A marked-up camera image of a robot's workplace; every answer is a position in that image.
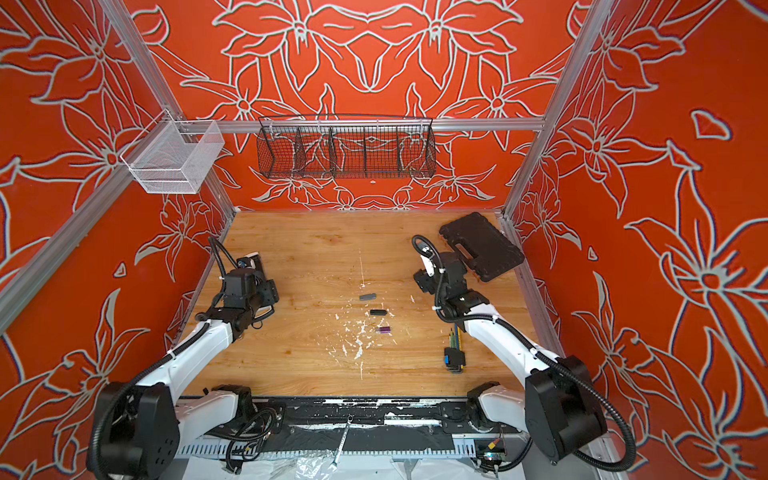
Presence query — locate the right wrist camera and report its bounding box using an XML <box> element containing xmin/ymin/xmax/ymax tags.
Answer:
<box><xmin>420</xmin><ymin>255</ymin><xmax>439</xmax><ymax>277</ymax></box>

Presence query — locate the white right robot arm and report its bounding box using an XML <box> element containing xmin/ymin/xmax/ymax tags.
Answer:
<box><xmin>411</xmin><ymin>235</ymin><xmax>637</xmax><ymax>472</ymax></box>

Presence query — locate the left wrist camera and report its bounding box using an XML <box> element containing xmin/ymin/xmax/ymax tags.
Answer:
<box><xmin>236</xmin><ymin>252</ymin><xmax>264</xmax><ymax>273</ymax></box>

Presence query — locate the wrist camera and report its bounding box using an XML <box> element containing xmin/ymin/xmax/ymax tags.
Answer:
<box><xmin>236</xmin><ymin>252</ymin><xmax>264</xmax><ymax>273</ymax></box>
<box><xmin>420</xmin><ymin>255</ymin><xmax>439</xmax><ymax>277</ymax></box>

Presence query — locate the black plastic tool case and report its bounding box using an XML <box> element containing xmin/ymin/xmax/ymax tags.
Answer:
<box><xmin>439</xmin><ymin>212</ymin><xmax>525</xmax><ymax>283</ymax></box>

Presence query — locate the white wire mesh basket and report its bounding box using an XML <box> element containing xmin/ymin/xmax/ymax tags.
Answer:
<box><xmin>119</xmin><ymin>110</ymin><xmax>225</xmax><ymax>194</ymax></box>

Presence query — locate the black wire mesh basket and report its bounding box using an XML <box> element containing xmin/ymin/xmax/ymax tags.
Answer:
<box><xmin>256</xmin><ymin>114</ymin><xmax>437</xmax><ymax>180</ymax></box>

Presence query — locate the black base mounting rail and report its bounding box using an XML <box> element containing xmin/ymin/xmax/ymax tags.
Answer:
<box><xmin>254</xmin><ymin>396</ymin><xmax>527</xmax><ymax>460</ymax></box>

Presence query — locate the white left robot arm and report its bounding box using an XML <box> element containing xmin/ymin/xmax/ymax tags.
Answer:
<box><xmin>87</xmin><ymin>237</ymin><xmax>279</xmax><ymax>479</ymax></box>

